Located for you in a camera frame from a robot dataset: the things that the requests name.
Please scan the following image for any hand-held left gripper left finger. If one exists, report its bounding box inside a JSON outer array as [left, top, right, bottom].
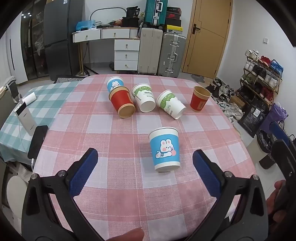
[[21, 148, 109, 241]]

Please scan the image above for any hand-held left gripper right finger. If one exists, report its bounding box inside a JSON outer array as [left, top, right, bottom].
[[188, 149, 270, 241]]

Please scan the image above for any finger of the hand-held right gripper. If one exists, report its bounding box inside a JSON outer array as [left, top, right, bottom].
[[269, 122, 296, 210]]

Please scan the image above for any blue bunny paper cup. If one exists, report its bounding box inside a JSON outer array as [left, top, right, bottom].
[[149, 127, 181, 172], [106, 76, 124, 93]]

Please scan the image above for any red paper cup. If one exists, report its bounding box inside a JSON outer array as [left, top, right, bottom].
[[190, 86, 211, 113], [109, 86, 136, 118]]

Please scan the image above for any white green-leaf paper cup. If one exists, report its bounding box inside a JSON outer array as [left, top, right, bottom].
[[156, 90, 187, 120], [132, 83, 156, 113]]

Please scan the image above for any person's right hand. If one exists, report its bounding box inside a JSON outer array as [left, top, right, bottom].
[[266, 179, 287, 223]]

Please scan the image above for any person's left hand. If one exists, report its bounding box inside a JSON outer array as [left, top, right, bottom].
[[110, 228, 144, 241]]

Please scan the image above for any purple plastic bag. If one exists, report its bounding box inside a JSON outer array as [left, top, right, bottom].
[[259, 103, 288, 137]]

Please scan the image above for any pink checked tablecloth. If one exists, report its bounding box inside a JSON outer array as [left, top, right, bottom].
[[32, 74, 257, 241]]

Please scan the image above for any black paper bag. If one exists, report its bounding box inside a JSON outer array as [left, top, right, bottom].
[[238, 96, 272, 138]]

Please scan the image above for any black smartphone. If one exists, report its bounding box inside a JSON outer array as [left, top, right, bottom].
[[28, 125, 48, 159]]

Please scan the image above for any white stool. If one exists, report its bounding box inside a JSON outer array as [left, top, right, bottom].
[[6, 176, 28, 215]]

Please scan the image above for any green checked tablecloth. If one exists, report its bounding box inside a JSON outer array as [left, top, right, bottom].
[[0, 81, 80, 163]]

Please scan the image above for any pile of shoes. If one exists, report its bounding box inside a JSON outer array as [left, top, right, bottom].
[[205, 77, 245, 119]]

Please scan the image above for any white power bank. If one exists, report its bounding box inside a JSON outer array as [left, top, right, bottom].
[[14, 102, 37, 136]]

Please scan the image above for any shoe rack with shoes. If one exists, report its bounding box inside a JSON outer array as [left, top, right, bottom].
[[239, 49, 284, 105]]

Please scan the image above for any small white box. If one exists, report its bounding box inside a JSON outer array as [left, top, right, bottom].
[[23, 92, 37, 105]]

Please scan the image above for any striped floor mat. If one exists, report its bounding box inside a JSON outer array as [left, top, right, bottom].
[[54, 75, 86, 84]]

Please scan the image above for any silver suitcase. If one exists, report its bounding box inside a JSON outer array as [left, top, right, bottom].
[[158, 32, 187, 78]]

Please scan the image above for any white desk with drawers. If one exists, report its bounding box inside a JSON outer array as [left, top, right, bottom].
[[72, 27, 140, 71]]

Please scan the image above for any black refrigerator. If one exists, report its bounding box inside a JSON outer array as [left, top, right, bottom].
[[43, 0, 86, 80]]

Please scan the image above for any glass door cabinet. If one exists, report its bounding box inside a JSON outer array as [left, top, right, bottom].
[[20, 0, 50, 81]]

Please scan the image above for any beige suitcase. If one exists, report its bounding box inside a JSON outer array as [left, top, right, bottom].
[[138, 28, 163, 75]]

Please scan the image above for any wooden door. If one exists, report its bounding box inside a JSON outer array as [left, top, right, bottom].
[[181, 0, 233, 79]]

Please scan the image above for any blue plastic bag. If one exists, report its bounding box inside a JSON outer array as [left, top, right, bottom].
[[76, 20, 96, 31]]

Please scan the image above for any stack of shoe boxes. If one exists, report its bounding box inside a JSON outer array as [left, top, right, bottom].
[[163, 7, 183, 33]]

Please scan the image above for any arched mirror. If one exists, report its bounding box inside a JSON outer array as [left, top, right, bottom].
[[90, 8, 127, 27]]

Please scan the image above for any teal suitcase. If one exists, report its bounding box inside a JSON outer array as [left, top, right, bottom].
[[144, 0, 168, 26]]

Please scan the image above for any white charging cable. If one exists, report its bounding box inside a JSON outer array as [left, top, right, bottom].
[[20, 133, 36, 173]]

